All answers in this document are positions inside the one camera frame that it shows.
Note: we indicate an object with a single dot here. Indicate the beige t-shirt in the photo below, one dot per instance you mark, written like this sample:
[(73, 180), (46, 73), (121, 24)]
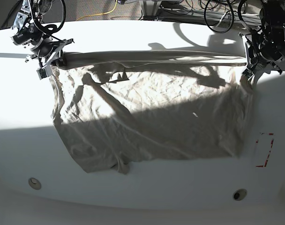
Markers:
[(111, 114)]

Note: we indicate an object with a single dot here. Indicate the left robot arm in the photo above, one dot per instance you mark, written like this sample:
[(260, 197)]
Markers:
[(272, 17)]

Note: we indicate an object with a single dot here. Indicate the left round table grommet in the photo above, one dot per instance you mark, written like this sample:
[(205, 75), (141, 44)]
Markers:
[(34, 183)]

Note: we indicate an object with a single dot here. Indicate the aluminium frame with cables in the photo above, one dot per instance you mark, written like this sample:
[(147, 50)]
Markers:
[(220, 16)]

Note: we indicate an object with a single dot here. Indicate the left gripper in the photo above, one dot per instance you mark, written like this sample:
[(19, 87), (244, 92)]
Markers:
[(263, 58)]

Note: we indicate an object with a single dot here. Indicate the red tape rectangle marking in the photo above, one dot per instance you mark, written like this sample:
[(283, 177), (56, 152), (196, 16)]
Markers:
[(263, 148)]

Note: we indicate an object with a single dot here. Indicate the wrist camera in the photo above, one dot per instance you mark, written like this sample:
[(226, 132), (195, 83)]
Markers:
[(44, 72), (248, 74)]

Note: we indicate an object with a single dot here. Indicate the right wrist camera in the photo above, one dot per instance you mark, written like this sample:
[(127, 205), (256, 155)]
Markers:
[(44, 72)]

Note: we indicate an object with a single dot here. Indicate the right round table grommet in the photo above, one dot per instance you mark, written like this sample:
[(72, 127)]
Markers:
[(239, 195)]

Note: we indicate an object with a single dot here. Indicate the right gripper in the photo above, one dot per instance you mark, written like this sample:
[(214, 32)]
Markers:
[(49, 50)]

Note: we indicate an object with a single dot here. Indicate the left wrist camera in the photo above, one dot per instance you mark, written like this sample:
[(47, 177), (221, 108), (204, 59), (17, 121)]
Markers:
[(248, 74)]

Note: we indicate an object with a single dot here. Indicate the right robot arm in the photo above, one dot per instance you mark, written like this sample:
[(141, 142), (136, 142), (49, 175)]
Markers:
[(30, 33)]

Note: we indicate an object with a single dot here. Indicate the round table grommet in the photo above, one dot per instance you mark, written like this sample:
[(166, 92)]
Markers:
[(239, 195), (34, 183)]

